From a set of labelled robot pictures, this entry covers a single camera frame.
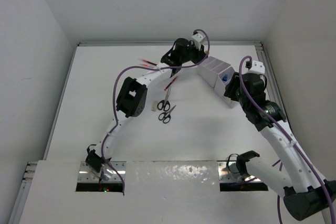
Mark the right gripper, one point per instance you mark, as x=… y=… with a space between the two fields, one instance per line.
x=231 y=86

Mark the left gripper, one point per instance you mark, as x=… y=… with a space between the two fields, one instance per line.
x=200 y=54

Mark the blue spray bottle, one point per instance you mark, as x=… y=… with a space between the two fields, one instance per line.
x=225 y=78

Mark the large black scissors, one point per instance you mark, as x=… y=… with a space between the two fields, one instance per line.
x=164 y=105

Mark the small black scissors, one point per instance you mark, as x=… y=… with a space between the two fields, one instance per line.
x=165 y=117

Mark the pink red pen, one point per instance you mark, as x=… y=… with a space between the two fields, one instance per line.
x=145 y=65

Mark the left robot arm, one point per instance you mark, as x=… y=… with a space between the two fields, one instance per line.
x=130 y=101

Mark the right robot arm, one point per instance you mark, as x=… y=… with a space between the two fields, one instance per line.
x=304 y=190

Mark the white organizer box right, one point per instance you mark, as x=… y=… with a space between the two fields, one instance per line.
x=220 y=86

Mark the white organizer box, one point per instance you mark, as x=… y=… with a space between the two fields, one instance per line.
x=220 y=86
x=210 y=69

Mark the white organizer box left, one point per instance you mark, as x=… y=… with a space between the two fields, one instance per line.
x=210 y=69

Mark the dark red pen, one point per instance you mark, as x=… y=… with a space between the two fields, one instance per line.
x=147 y=62

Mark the grey white eraser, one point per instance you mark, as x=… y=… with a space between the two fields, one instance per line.
x=154 y=106

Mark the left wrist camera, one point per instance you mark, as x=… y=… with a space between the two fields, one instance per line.
x=198 y=39

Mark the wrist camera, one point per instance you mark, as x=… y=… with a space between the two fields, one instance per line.
x=198 y=39
x=256 y=67

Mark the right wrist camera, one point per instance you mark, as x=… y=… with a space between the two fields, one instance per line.
x=256 y=67

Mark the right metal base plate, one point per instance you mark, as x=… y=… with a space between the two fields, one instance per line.
x=228 y=173

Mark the metal base plate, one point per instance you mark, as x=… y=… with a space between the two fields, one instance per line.
x=228 y=173
x=106 y=174

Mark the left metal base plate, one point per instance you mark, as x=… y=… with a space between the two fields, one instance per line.
x=106 y=174

